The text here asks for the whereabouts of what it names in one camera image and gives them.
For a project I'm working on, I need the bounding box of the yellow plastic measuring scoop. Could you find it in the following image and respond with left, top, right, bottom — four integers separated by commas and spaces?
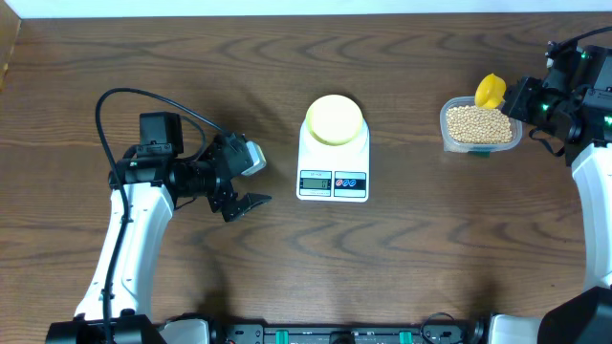
474, 74, 507, 109

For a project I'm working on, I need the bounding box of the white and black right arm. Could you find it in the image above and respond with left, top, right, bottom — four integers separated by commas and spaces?
487, 42, 611, 344

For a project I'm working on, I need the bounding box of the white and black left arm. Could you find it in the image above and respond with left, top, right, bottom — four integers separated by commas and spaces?
46, 112, 270, 343

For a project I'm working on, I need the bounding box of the white digital kitchen scale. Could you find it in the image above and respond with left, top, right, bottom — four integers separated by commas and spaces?
295, 120, 370, 203

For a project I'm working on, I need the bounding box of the pale yellow bowl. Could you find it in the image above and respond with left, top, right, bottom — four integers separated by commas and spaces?
305, 95, 363, 146

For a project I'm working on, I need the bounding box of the clear container of soybeans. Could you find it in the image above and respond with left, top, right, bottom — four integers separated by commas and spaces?
440, 97, 523, 154

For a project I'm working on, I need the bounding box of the brown cardboard panel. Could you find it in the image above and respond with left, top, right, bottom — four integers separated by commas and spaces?
0, 0, 22, 88

